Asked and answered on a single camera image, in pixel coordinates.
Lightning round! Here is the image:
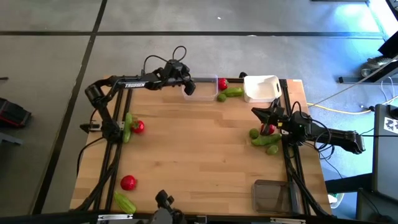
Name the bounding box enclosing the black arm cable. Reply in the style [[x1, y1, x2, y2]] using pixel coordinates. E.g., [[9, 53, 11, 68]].
[[142, 45, 188, 78], [290, 101, 336, 161]]

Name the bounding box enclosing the dark grey computer tower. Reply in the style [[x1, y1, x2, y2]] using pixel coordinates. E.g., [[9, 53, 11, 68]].
[[373, 103, 398, 202]]

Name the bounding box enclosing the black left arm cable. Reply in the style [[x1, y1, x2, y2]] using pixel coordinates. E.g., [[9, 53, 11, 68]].
[[142, 45, 188, 78]]

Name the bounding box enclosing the red and black toolbox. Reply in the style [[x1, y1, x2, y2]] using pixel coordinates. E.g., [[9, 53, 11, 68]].
[[0, 97, 32, 128]]

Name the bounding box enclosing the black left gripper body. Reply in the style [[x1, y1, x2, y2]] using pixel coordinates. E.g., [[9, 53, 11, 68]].
[[160, 59, 192, 88]]

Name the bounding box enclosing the grey floor stand foot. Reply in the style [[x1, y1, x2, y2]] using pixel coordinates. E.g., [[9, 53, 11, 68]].
[[0, 132, 24, 146]]

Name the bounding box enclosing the black desk beam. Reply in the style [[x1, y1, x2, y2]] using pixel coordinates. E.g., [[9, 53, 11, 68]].
[[325, 172, 374, 194]]

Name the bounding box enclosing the grey plastic tray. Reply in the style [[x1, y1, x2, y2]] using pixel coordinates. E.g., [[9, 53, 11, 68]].
[[251, 179, 301, 215]]

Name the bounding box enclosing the silver frame bracket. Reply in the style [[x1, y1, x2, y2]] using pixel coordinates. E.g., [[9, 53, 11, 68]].
[[269, 217, 307, 224], [97, 213, 134, 222]]

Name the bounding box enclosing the yellow cable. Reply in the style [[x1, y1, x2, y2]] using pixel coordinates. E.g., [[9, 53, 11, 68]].
[[307, 95, 398, 115]]

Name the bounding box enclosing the short bright green cucumber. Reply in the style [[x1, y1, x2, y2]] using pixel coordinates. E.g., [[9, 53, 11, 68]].
[[222, 86, 244, 98]]

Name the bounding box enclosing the black floor cable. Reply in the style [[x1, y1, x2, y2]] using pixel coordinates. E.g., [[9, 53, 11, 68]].
[[76, 136, 105, 178]]

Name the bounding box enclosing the dark green cucumber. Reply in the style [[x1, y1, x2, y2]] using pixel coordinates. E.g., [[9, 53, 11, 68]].
[[122, 112, 134, 144], [251, 133, 283, 147]]

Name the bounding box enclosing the grey chair base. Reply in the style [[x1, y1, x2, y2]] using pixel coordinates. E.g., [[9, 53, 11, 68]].
[[360, 55, 394, 78]]

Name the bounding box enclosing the clear plastic bin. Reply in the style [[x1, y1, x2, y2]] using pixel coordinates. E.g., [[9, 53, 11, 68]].
[[182, 73, 219, 102]]

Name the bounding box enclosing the white plastic basket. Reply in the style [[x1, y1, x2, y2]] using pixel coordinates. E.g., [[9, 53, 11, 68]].
[[243, 75, 283, 104]]

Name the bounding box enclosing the black aluminium frame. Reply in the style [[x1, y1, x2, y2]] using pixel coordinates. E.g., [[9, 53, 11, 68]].
[[0, 74, 398, 224]]

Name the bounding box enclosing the pale green cucumber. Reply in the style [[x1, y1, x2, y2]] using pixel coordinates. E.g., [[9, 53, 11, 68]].
[[113, 191, 137, 215]]

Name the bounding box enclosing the black desk foot bar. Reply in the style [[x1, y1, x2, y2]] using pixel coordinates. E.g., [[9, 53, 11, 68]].
[[338, 54, 398, 85]]

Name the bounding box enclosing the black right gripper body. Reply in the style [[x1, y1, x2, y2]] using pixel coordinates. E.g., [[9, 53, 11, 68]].
[[272, 107, 312, 142]]

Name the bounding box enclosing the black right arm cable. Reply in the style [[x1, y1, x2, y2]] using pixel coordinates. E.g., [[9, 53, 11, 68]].
[[290, 101, 336, 161]]

